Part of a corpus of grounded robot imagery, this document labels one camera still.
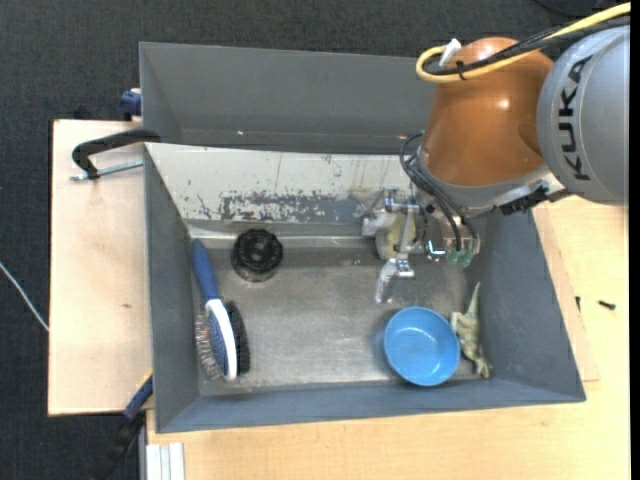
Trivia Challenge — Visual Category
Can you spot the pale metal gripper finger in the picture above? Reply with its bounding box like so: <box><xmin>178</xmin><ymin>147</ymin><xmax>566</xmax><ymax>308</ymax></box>
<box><xmin>374</xmin><ymin>256</ymin><xmax>417</xmax><ymax>304</ymax></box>
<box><xmin>361</xmin><ymin>188</ymin><xmax>421</xmax><ymax>236</ymax></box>

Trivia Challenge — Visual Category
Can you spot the pale yellow round object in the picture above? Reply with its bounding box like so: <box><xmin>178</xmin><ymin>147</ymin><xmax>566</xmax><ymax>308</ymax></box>
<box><xmin>374</xmin><ymin>215</ymin><xmax>416</xmax><ymax>261</ymax></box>

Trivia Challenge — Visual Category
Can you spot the blue bowl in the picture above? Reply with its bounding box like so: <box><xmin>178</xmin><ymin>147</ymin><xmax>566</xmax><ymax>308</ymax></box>
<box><xmin>382</xmin><ymin>306</ymin><xmax>462</xmax><ymax>388</ymax></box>

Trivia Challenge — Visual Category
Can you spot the pale green toy dinosaur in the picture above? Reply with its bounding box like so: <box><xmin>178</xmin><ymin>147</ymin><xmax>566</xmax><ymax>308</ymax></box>
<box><xmin>449</xmin><ymin>281</ymin><xmax>494</xmax><ymax>380</ymax></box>

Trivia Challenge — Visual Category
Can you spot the grey metal bin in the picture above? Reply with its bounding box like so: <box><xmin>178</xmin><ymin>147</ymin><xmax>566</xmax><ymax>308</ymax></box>
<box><xmin>138</xmin><ymin>41</ymin><xmax>587</xmax><ymax>434</ymax></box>

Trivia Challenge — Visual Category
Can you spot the black ribbed round knob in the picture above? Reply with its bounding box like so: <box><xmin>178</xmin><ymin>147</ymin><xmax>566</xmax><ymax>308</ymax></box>
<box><xmin>230</xmin><ymin>228</ymin><xmax>285</xmax><ymax>284</ymax></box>

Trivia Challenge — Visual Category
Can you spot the blue and white brush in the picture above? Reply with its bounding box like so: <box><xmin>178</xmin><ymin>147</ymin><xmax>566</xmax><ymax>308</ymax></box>
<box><xmin>190</xmin><ymin>238</ymin><xmax>252</xmax><ymax>382</ymax></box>

